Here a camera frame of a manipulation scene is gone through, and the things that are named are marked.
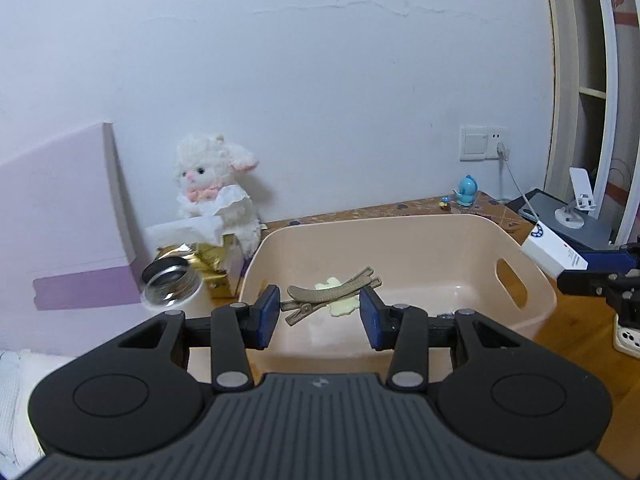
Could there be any white blue-print carton box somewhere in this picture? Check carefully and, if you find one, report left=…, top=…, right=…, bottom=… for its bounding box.
left=521, top=221, right=588, bottom=278

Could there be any olive hair clip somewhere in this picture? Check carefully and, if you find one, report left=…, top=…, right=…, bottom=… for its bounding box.
left=280, top=266, right=382, bottom=326

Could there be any dark grey laptop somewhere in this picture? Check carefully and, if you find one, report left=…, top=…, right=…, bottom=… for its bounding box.
left=506, top=188, right=613, bottom=250

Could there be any white power strip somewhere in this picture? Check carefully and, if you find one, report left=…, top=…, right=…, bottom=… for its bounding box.
left=613, top=315, right=640, bottom=360

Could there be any beige plastic storage basket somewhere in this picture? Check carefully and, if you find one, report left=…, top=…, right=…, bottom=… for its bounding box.
left=240, top=214, right=556, bottom=374

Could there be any gold tissue box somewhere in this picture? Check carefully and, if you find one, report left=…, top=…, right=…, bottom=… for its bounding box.
left=155, top=234, right=245, bottom=299

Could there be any pale yellow flat item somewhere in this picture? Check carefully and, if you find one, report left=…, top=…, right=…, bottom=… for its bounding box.
left=314, top=276, right=360, bottom=318

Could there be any white phone stand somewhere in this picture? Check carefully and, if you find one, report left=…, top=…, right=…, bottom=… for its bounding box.
left=554, top=167, right=597, bottom=230

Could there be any white thermos bottle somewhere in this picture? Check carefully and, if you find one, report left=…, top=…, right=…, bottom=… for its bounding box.
left=141, top=257, right=212, bottom=318

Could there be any small colourful mini figurine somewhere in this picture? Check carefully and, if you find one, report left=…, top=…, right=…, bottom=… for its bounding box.
left=438, top=197, right=450, bottom=211

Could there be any blue cartoon figurine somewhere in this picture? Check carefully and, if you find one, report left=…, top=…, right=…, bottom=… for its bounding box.
left=452, top=174, right=478, bottom=207

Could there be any white plush lamb toy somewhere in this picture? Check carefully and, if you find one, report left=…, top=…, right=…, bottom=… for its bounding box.
left=175, top=134, right=262, bottom=259

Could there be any lilac headboard panel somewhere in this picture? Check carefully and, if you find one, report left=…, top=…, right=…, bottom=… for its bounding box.
left=1, top=124, right=148, bottom=356

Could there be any white bedding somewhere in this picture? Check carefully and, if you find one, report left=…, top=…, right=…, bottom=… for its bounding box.
left=1, top=350, right=72, bottom=479

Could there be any white shelf unit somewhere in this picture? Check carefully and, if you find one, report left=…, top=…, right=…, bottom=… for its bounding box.
left=544, top=0, right=639, bottom=245

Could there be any white charger cable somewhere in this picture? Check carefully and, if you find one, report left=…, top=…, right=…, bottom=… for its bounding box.
left=496, top=142, right=542, bottom=224

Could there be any white wall switch socket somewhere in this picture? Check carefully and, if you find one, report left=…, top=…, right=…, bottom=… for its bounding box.
left=459, top=126, right=508, bottom=162

